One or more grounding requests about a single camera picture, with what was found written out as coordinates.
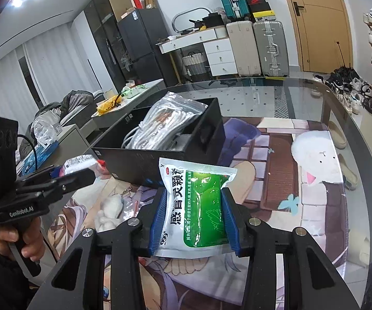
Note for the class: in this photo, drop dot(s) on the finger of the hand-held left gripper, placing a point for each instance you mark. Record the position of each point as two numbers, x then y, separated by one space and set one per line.
54 170
72 182

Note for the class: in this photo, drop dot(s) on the oval mirror frame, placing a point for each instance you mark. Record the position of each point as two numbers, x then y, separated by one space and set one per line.
176 17

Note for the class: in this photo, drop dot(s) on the dark jacket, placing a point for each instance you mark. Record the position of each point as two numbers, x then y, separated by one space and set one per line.
48 113

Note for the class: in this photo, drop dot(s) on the beige suitcase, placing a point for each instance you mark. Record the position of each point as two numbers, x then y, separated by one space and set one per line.
244 48

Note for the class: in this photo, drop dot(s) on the clear zip bag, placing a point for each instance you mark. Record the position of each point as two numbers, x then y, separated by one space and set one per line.
134 207

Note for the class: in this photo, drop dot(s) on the grey coffee table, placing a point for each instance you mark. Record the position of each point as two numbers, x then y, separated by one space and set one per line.
140 93

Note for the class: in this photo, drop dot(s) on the white dressing desk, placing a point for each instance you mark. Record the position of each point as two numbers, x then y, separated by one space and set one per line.
221 55

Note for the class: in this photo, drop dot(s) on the white curtain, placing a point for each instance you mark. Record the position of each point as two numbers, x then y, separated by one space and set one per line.
11 87

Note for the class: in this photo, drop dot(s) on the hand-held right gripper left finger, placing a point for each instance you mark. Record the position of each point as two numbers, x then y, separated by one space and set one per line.
160 219

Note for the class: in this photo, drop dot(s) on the red snack packet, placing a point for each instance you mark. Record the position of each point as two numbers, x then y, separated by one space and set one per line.
79 163

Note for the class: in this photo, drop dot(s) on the wooden door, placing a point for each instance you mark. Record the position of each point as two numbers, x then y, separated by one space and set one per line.
321 32

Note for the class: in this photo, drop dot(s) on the silver suitcase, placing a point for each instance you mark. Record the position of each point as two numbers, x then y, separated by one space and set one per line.
271 48

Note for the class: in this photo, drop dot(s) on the dark grey fridge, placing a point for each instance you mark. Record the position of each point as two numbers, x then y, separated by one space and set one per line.
147 45

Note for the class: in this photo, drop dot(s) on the green white medicine packet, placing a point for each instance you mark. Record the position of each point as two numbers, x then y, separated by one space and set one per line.
202 206

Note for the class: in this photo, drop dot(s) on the grey side cabinet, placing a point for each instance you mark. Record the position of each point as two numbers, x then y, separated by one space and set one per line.
74 142

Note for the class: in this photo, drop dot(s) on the flat brown cardboard sheet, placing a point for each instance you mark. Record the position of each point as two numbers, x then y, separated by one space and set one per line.
118 0

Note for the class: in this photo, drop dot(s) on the black yellow shoe box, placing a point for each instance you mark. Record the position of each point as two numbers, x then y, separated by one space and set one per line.
264 16

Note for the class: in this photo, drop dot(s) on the wicker basket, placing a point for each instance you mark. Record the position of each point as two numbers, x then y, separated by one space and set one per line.
195 64

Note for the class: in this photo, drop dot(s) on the printed table mat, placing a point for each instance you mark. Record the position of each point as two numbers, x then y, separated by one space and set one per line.
318 216

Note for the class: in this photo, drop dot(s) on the green white packets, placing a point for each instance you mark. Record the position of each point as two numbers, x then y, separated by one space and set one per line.
133 89

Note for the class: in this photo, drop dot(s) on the clear crumpled plastic bag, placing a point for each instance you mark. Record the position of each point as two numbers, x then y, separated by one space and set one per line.
45 130

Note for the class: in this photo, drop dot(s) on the pile of floor shoes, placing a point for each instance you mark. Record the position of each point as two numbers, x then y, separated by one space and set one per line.
350 93

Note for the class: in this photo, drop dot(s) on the yellow plastic bag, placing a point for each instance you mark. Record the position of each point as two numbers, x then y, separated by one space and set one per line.
108 106

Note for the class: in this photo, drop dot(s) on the black umbrella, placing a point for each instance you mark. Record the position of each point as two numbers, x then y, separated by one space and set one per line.
341 74

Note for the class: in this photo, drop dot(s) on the dark glass cabinet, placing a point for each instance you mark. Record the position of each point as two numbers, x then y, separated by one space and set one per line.
105 38

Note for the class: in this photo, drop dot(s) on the person's left hand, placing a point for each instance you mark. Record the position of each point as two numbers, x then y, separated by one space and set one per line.
1 235

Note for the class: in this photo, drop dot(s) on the grey puffer jacket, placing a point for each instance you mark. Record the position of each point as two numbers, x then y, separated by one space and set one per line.
76 106

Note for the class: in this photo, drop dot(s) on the red narrow box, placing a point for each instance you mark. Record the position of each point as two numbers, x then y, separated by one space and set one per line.
137 1

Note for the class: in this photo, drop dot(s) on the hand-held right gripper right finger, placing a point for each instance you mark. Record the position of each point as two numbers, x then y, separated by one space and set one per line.
231 219

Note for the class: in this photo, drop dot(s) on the white plush toy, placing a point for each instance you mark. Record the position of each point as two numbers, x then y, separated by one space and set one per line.
110 210

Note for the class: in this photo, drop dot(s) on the blue white flat box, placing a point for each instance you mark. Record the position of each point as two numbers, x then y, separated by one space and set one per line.
40 158

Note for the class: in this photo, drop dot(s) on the black bag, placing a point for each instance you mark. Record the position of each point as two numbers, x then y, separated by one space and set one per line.
213 20

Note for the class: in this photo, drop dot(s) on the black cardboard box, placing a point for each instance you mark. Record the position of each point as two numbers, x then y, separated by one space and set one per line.
147 164

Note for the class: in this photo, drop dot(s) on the beige slipper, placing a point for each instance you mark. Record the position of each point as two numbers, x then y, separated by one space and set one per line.
349 172
337 135

